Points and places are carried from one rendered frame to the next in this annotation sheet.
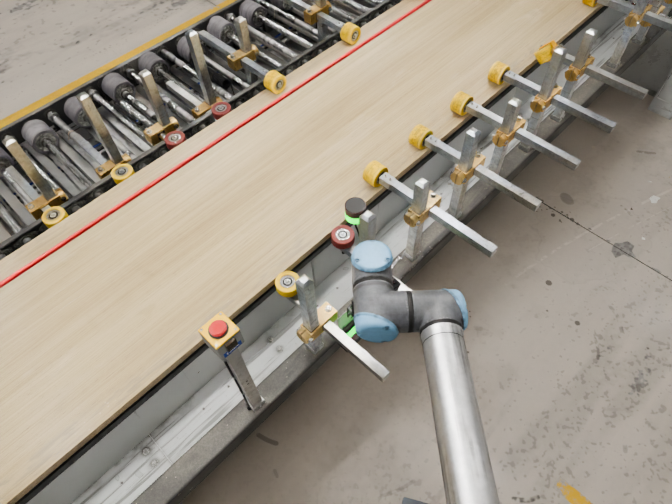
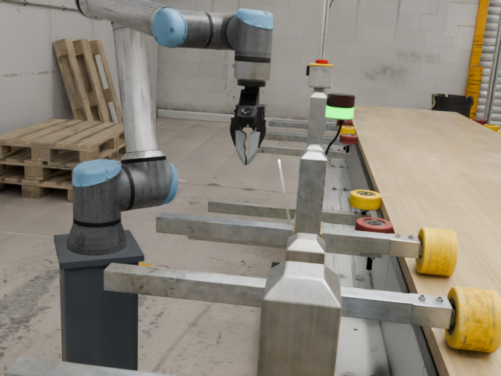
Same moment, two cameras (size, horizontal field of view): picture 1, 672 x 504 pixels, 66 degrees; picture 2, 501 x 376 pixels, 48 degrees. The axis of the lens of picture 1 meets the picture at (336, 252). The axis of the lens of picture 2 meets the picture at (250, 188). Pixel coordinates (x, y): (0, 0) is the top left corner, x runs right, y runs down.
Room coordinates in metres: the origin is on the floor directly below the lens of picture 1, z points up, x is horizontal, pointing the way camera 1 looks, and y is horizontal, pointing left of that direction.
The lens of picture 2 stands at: (1.72, -1.01, 1.28)
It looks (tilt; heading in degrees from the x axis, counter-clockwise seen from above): 15 degrees down; 139
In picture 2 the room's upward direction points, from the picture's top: 3 degrees clockwise
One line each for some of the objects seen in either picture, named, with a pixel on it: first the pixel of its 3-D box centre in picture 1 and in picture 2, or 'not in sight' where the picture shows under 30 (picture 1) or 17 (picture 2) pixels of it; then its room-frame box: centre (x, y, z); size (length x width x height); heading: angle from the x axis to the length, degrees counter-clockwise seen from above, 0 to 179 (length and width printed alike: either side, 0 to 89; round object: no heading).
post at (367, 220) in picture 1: (366, 261); (309, 199); (0.88, -0.09, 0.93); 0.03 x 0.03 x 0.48; 43
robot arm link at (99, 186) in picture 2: not in sight; (99, 189); (0.10, -0.23, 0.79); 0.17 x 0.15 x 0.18; 88
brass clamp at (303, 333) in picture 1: (317, 323); not in sight; (0.73, 0.07, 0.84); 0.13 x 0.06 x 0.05; 133
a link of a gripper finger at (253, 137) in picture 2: not in sight; (253, 146); (0.65, -0.07, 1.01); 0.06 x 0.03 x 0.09; 134
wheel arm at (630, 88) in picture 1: (601, 75); not in sight; (1.69, -1.10, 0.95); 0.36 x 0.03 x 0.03; 43
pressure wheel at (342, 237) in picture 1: (343, 243); (371, 245); (1.02, -0.03, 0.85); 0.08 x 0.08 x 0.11
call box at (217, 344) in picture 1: (222, 336); (320, 76); (0.54, 0.28, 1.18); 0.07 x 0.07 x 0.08; 43
